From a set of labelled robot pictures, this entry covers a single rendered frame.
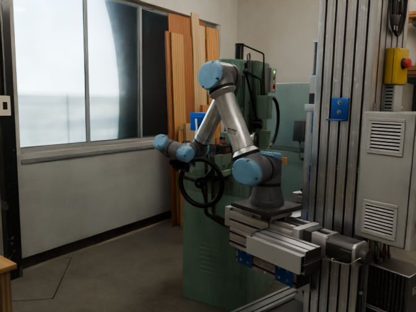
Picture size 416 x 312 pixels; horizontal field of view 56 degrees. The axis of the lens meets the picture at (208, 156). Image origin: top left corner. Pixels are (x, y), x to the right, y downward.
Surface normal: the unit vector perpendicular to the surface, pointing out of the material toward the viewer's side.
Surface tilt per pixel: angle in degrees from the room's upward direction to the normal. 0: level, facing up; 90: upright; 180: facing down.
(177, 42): 86
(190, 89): 87
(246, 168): 97
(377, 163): 90
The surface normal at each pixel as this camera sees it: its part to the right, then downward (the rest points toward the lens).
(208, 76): -0.62, -0.03
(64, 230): 0.82, 0.10
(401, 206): -0.77, 0.07
